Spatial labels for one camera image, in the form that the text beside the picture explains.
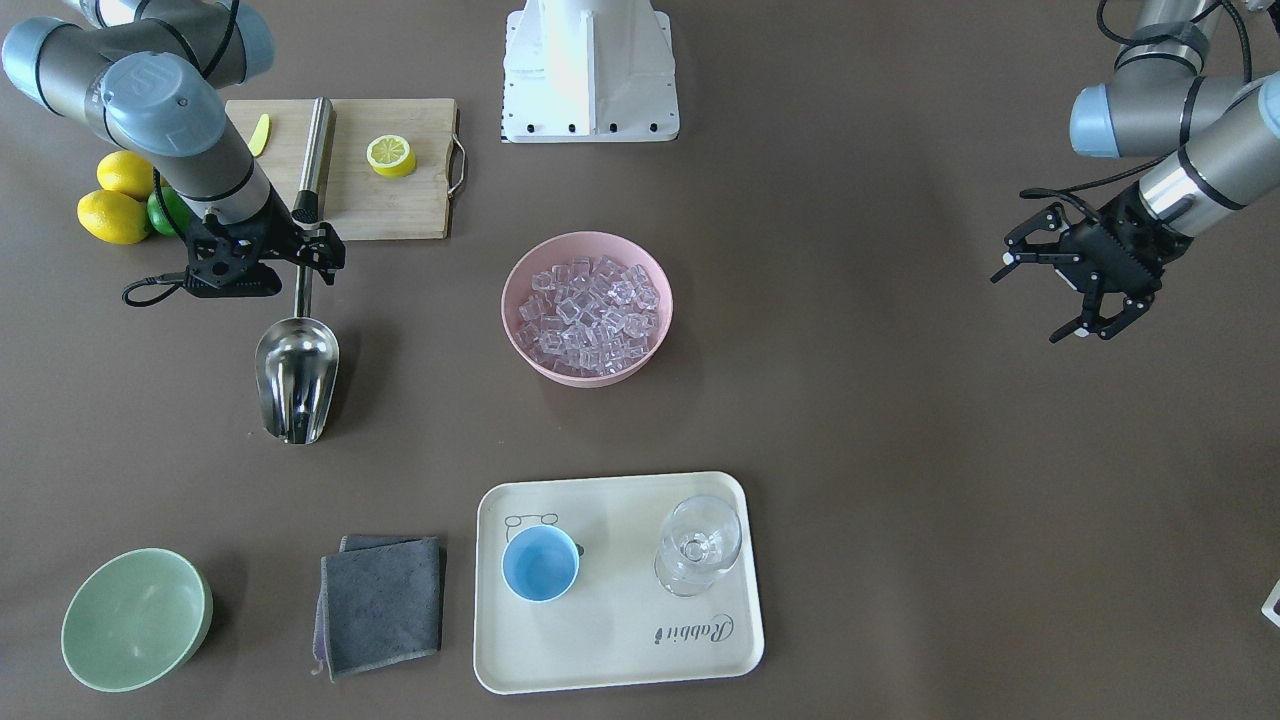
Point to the yellow lemon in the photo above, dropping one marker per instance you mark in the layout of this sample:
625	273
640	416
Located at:
113	217
126	172

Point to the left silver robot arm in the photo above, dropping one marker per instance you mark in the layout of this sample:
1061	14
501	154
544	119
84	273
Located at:
1185	99

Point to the halved lemon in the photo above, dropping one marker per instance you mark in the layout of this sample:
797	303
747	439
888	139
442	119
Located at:
391	156

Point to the wooden cutting board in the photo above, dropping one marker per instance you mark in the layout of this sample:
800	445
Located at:
362	205

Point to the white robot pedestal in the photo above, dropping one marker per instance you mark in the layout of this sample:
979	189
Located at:
589	72

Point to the metal muddler black tip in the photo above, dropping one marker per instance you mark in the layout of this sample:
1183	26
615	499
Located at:
309	200

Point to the green lime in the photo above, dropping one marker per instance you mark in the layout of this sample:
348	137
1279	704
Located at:
167	213

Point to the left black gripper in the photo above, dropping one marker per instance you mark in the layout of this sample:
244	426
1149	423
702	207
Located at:
1076	243

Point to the clear wine glass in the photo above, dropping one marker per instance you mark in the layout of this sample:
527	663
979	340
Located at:
700	541

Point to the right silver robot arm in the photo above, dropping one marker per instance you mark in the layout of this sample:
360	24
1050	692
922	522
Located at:
146	76

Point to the cream serving tray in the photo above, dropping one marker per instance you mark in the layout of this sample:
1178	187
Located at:
616	625

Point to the metal ice scoop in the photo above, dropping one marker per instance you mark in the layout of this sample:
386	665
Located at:
296	369

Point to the light blue cup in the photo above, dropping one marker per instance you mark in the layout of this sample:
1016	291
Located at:
540	564

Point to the pink bowl of ice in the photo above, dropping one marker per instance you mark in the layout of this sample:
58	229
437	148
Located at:
587	309

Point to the green ceramic bowl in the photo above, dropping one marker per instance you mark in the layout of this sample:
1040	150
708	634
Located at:
135	620

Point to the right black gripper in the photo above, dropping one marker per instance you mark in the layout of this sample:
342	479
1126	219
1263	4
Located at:
283	234

